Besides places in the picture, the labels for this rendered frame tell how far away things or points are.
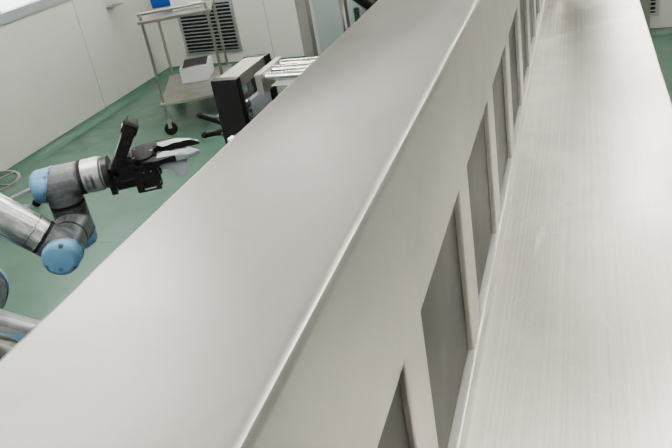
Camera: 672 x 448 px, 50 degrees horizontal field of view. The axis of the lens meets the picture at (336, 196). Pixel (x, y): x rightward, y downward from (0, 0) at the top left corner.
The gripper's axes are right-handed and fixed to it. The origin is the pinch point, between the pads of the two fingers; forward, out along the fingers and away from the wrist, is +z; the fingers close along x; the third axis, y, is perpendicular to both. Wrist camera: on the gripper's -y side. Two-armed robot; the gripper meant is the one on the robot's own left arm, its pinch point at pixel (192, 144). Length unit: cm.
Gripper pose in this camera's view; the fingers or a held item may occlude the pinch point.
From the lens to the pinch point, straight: 160.4
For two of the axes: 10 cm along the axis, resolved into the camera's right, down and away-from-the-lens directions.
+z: 9.7, -2.2, 0.9
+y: 1.3, 8.3, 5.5
